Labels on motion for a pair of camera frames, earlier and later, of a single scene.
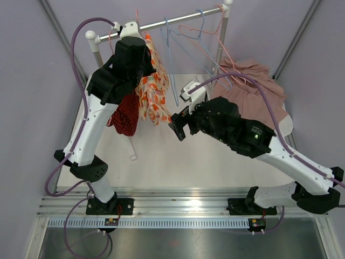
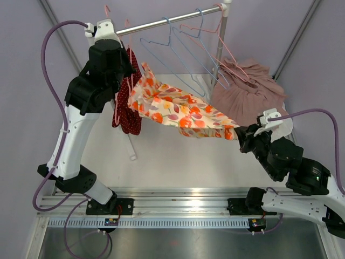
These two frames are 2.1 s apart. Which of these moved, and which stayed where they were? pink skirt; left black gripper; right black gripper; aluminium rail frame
Moved: right black gripper; left black gripper
Stayed: pink skirt; aluminium rail frame
